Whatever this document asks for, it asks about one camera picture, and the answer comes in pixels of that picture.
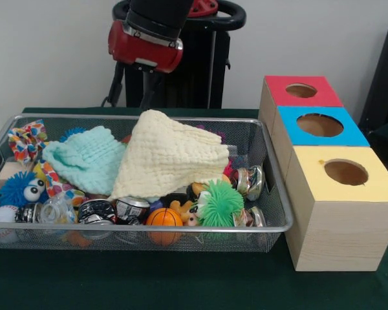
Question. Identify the dark green tablecloth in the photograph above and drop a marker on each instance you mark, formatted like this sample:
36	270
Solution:
181	284

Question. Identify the plain wooden block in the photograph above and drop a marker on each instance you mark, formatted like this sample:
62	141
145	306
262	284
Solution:
11	169

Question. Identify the cream waffle cloth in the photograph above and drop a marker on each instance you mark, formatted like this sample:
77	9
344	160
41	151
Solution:
161	155

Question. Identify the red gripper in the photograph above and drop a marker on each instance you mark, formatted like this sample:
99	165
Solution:
142	48

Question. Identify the wooden box with three holes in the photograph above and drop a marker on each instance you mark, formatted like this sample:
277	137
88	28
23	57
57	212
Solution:
342	232

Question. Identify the green spiky ball toy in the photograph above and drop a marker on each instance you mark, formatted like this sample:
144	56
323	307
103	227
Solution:
221	203

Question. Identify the shallow mesh bin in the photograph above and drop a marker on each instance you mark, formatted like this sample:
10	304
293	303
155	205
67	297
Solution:
213	240

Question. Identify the orange plush toy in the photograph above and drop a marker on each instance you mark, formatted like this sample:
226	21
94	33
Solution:
181	205

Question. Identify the red robot arm base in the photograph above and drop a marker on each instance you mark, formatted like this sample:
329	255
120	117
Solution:
207	6

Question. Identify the crushed black and white can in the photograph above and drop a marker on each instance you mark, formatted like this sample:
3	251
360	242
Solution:
97	210

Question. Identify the black upright panel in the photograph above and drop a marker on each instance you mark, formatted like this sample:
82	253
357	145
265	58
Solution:
384	80

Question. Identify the mint waffle cloth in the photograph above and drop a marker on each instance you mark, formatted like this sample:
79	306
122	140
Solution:
87	155

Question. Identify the blue spiky ball with eyes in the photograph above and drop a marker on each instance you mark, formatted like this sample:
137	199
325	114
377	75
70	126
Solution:
13	190

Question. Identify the white toy baseball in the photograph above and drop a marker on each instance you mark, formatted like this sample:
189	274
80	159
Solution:
3	214

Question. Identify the multicolour patterned fabric bow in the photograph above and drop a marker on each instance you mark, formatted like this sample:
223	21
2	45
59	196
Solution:
26	142

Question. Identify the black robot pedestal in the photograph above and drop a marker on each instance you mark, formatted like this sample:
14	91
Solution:
197	80

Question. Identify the orange toy basketball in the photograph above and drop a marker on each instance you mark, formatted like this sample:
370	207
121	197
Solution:
165	217

